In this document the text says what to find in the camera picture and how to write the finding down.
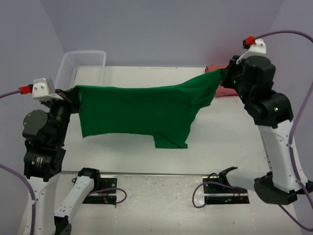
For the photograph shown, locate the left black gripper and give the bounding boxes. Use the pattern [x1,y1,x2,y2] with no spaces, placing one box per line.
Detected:
[42,85,84,143]

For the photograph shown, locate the green t shirt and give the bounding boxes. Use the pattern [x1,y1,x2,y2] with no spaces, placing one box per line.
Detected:
[76,69,222,149]

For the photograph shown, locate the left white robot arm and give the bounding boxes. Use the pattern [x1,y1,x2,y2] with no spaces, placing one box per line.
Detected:
[22,88,102,235]

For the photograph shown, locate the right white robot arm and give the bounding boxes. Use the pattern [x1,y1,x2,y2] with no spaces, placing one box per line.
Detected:
[218,55,313,205]

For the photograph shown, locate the folded pink t shirt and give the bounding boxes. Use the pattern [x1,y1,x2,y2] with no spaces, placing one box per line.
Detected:
[205,64,238,97]

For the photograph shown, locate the white plastic basket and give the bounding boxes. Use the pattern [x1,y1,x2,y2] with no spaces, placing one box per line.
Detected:
[55,50,106,90]

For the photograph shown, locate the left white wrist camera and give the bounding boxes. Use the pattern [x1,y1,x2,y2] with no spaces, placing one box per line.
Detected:
[19,78,63,102]

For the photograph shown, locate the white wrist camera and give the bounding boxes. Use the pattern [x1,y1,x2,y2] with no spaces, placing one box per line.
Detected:
[236,36,267,65]
[19,78,63,102]

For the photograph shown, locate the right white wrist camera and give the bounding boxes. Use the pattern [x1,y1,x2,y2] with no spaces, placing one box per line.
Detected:
[236,36,267,65]

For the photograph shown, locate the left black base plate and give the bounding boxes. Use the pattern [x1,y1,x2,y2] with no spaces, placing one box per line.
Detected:
[83,177,117,205]

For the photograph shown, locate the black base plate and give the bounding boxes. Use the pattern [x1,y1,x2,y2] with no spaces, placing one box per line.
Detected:
[83,177,117,205]
[203,184,250,205]

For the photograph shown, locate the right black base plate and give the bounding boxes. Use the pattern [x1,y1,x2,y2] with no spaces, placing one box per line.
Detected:
[203,184,250,205]

